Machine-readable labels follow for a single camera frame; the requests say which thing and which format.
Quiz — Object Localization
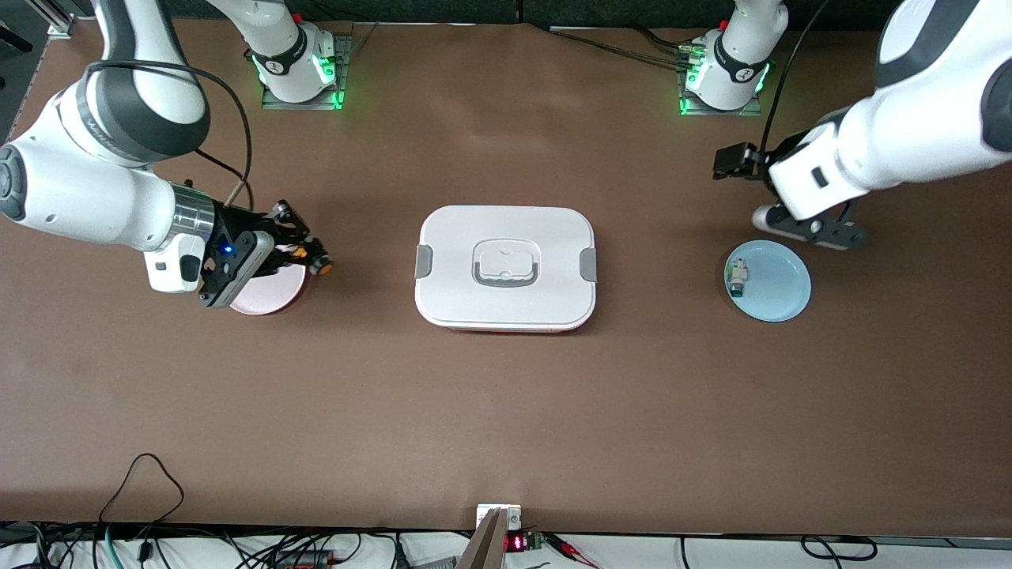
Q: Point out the orange and black connector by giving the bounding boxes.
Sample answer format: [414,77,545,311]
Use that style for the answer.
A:
[273,549,337,569]

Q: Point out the grey aluminium profile bar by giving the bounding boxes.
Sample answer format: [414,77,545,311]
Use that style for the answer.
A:
[455,508,511,569]

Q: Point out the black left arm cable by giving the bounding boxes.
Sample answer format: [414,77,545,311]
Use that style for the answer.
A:
[759,0,833,159]

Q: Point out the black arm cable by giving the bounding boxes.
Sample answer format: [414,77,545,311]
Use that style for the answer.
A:
[759,0,833,159]
[87,62,255,211]

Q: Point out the white box with grey latches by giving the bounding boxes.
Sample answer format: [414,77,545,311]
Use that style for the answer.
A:
[415,205,597,333]

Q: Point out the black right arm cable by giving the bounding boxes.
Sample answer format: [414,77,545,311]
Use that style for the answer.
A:
[87,62,255,211]

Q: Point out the looped thin black cable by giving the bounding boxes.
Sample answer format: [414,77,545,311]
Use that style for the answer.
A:
[99,453,185,526]

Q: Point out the orange and black push-button switch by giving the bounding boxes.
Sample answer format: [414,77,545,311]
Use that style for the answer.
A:
[291,243,334,278]

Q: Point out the black base cable bundle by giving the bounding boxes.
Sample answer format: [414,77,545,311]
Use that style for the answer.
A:
[546,24,698,69]

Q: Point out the pink round plate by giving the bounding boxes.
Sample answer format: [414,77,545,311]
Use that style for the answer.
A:
[228,265,309,316]

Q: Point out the red and black test leads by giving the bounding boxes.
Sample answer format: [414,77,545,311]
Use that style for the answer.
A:
[546,533,602,569]

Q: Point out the coiled black cable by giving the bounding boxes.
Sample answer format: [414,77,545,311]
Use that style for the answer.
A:
[800,536,878,563]

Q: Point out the small white bracket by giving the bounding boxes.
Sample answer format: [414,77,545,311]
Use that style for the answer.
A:
[477,503,523,529]

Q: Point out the light blue round plate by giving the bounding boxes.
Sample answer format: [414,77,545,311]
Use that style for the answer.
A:
[725,240,812,323]

